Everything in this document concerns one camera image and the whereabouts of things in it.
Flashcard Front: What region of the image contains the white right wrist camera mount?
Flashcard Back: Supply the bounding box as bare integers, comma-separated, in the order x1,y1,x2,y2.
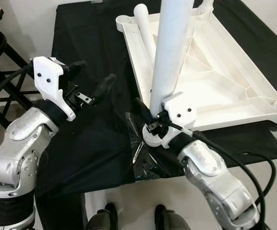
162,91,197,131

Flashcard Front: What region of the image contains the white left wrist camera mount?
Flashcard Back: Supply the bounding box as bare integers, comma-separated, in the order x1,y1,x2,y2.
32,56,77,121

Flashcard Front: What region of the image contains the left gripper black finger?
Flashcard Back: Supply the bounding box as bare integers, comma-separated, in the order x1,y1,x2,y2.
92,73,117,102
62,60,88,80

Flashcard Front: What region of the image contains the dark robot right foot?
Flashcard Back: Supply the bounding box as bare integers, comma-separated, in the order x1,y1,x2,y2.
154,204,192,230

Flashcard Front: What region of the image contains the black stool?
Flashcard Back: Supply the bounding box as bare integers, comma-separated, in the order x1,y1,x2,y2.
0,29,34,127

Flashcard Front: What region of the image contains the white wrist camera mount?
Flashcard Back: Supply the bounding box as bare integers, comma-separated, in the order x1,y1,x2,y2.
162,91,197,131
32,56,77,121

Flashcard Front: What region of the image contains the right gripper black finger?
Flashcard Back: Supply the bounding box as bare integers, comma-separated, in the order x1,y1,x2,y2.
135,97,154,125

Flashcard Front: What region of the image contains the dark robot foot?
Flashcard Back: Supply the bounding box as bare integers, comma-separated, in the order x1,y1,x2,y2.
85,202,119,230
154,204,192,230

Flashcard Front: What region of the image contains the white plastic ribbed table top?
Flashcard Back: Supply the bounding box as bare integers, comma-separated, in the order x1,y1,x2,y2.
115,5,277,148

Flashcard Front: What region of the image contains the dark robot left foot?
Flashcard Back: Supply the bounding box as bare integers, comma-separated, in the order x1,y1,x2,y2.
85,202,119,230

